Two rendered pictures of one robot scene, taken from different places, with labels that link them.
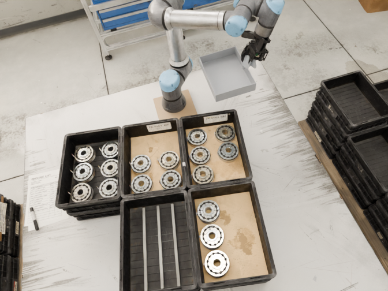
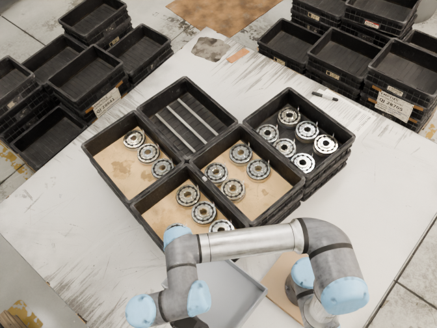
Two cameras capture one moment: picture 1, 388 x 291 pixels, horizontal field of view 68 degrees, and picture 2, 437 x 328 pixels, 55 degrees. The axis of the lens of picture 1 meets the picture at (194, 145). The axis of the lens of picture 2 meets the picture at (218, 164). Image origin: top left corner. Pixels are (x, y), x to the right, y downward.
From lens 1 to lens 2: 145 cm
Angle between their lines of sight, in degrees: 60
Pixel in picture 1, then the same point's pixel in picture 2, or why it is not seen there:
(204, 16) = (230, 232)
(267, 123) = not seen: outside the picture
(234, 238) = (130, 166)
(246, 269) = (110, 152)
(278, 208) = (108, 234)
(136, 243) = (209, 118)
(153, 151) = (259, 192)
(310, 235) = (71, 226)
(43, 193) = (343, 115)
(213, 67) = (242, 297)
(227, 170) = (167, 218)
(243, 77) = not seen: hidden behind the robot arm
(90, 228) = not seen: hidden behind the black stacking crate
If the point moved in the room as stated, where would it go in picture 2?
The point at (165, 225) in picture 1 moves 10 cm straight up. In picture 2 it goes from (194, 142) to (191, 129)
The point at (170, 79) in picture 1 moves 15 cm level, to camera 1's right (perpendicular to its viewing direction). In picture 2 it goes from (304, 269) to (273, 299)
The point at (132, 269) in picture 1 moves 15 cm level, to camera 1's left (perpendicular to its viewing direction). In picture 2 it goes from (198, 103) to (221, 87)
